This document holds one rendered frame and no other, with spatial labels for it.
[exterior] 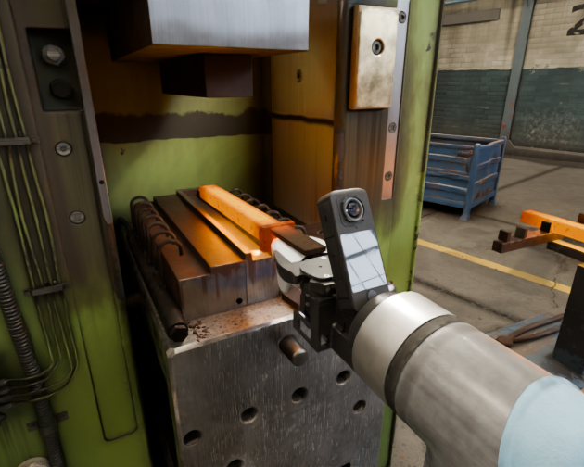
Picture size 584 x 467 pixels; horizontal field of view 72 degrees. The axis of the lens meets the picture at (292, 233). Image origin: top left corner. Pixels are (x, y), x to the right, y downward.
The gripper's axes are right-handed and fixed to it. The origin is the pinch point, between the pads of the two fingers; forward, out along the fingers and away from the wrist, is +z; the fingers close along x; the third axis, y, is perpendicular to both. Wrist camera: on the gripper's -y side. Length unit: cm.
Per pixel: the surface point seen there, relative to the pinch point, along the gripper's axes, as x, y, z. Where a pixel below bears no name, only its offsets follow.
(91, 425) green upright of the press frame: -27, 38, 21
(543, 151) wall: 682, 97, 356
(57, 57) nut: -21.8, -21.3, 22.0
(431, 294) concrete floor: 159, 106, 108
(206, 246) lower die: -6.2, 5.7, 15.2
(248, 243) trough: 0.6, 6.1, 14.0
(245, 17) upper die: -1.3, -25.8, 7.8
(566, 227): 59, 7, -4
